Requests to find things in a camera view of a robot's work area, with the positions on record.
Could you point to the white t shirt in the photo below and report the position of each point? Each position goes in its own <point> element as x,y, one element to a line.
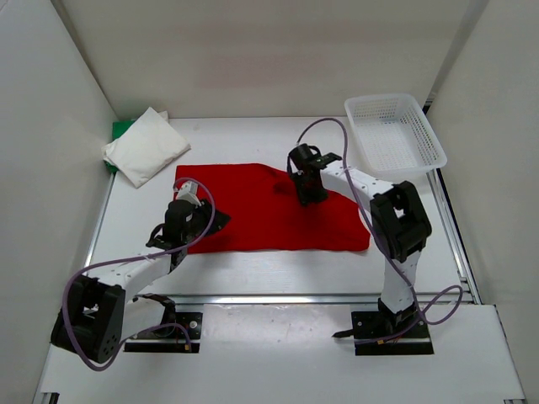
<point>148,145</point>

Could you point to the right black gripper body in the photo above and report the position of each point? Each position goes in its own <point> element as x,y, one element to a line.
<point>301,173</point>

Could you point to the red t shirt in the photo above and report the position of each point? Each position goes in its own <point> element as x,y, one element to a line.
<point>267,215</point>

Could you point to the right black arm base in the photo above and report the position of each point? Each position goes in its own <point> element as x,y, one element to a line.
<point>374,335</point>

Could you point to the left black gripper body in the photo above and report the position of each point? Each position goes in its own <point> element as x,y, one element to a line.
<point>200,216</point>

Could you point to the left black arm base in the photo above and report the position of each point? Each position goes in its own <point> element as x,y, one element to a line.
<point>153,324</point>

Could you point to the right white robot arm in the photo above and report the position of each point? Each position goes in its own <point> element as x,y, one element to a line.
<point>399,223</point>

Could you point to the white plastic basket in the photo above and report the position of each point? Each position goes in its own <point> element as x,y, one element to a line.
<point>394,137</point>

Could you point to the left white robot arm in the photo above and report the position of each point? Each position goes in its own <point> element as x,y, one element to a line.
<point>105,304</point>

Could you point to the green t shirt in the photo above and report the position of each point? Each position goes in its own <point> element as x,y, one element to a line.
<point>119,128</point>

